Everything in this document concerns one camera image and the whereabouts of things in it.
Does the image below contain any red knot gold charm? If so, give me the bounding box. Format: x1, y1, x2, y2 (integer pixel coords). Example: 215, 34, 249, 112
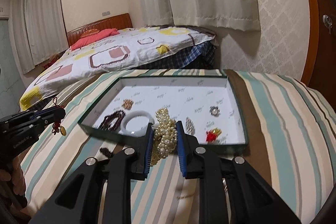
52, 97, 67, 136

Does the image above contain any gold figurine red tassel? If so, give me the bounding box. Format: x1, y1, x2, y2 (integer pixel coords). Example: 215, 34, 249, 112
206, 128, 222, 143

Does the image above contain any silver crystal brooch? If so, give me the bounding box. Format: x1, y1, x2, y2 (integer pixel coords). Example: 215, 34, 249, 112
185, 117, 195, 135

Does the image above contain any white jade bangle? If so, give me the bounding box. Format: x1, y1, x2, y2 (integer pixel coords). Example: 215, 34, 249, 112
120, 110, 154, 138

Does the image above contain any white pearl necklace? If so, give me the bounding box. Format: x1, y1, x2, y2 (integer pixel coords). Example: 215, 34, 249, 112
149, 107, 178, 167

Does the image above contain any pearl flower brooch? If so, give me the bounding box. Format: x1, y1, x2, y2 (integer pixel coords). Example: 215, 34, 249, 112
210, 106, 221, 117

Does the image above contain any dark red bead bracelet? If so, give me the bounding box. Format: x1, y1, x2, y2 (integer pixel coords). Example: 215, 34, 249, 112
97, 109, 127, 131

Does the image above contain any rose gold bead cluster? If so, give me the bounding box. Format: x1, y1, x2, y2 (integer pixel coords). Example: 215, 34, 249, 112
121, 99, 134, 110

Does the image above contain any left hand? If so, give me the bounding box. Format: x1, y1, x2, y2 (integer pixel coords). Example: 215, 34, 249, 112
1, 156, 26, 196

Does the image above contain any green shallow tray box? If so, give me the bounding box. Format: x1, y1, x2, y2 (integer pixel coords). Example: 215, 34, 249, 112
78, 76, 249, 153

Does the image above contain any left white curtain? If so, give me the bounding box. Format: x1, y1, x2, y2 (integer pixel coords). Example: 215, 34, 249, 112
9, 0, 69, 74

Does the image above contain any red pillow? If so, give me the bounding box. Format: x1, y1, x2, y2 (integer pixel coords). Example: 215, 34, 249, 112
70, 28, 120, 51

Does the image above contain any bed with patterned sheet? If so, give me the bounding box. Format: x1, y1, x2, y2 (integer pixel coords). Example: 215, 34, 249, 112
19, 26, 215, 111

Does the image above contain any wooden headboard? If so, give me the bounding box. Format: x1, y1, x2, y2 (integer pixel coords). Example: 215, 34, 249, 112
67, 13, 133, 46

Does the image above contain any brown wooden door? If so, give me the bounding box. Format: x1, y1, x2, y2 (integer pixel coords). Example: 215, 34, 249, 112
301, 0, 335, 100

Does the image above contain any door lock with key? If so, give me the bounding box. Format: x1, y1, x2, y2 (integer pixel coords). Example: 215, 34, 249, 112
322, 15, 333, 34

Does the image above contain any black bead pendant necklace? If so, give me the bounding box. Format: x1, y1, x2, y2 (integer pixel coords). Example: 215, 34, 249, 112
99, 147, 114, 159

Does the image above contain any wall power socket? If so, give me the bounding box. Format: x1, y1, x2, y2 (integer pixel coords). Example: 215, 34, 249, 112
102, 11, 110, 16

